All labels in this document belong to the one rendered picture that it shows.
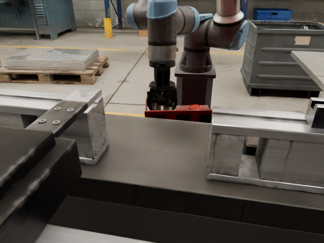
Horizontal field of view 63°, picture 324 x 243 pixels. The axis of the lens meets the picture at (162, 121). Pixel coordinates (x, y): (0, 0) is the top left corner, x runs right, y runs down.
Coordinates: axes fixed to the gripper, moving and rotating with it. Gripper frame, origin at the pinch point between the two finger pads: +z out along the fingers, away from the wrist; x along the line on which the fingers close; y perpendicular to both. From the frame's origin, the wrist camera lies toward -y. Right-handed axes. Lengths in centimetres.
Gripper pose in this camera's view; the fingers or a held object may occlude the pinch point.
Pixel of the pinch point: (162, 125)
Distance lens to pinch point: 80.7
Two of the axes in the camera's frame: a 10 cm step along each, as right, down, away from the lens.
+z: 0.0, 9.2, 4.0
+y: 0.4, 4.0, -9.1
